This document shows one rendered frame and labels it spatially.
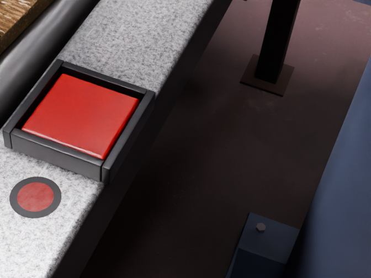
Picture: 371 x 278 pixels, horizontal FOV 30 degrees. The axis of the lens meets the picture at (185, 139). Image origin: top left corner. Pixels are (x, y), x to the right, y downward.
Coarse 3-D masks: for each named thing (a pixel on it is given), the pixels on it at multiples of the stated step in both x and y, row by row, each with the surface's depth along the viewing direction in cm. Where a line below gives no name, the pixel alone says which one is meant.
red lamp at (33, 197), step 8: (32, 184) 44; (40, 184) 44; (24, 192) 43; (32, 192) 43; (40, 192) 43; (48, 192) 43; (24, 200) 43; (32, 200) 43; (40, 200) 43; (48, 200) 43; (24, 208) 42; (32, 208) 43; (40, 208) 43
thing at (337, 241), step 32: (352, 0) 70; (352, 128) 95; (352, 160) 97; (320, 192) 109; (352, 192) 100; (256, 224) 153; (320, 224) 110; (352, 224) 103; (256, 256) 132; (288, 256) 148; (320, 256) 113; (352, 256) 108
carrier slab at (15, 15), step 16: (0, 0) 52; (16, 0) 52; (32, 0) 52; (48, 0) 54; (0, 16) 51; (16, 16) 51; (32, 16) 52; (0, 32) 50; (16, 32) 51; (0, 48) 50
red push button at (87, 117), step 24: (48, 96) 47; (72, 96) 47; (96, 96) 47; (120, 96) 48; (48, 120) 46; (72, 120) 46; (96, 120) 46; (120, 120) 46; (72, 144) 44; (96, 144) 45
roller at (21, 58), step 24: (72, 0) 56; (96, 0) 59; (48, 24) 53; (72, 24) 56; (24, 48) 51; (48, 48) 53; (0, 72) 49; (24, 72) 51; (0, 96) 49; (24, 96) 51; (0, 120) 48
